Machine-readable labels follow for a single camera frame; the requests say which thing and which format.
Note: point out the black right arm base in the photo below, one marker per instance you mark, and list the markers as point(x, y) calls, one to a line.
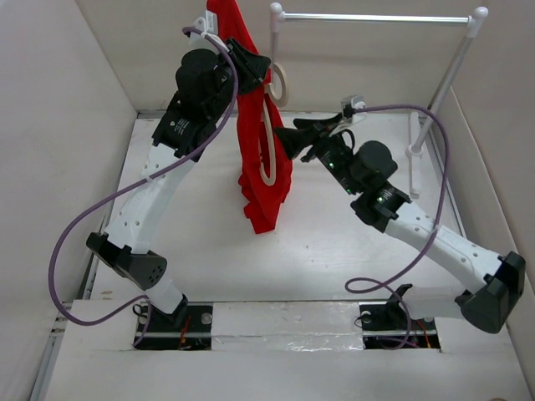
point(384, 326)

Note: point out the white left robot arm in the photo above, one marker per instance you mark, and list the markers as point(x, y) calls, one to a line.
point(206, 82)

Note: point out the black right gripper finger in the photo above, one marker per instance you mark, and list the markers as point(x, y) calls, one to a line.
point(317, 124)
point(294, 141)

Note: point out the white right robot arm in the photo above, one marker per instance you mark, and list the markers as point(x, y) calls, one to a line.
point(493, 283)

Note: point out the beige wooden hanger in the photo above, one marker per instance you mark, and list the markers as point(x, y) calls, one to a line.
point(277, 70)

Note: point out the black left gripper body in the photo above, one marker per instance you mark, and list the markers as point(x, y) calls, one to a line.
point(247, 78)

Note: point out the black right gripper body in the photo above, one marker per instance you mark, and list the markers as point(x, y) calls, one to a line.
point(336, 156)

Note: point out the red t shirt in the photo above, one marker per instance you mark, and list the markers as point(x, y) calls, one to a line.
point(263, 202)

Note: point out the white clothes rack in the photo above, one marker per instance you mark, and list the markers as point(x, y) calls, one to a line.
point(389, 58)

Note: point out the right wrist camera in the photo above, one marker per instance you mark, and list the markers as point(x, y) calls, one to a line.
point(352, 111)

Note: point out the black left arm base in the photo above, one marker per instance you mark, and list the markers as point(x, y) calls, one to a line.
point(192, 332)

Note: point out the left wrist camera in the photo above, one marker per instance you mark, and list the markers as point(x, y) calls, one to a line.
point(206, 25)

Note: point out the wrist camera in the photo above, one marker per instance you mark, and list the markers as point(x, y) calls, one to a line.
point(206, 25)
point(352, 111)

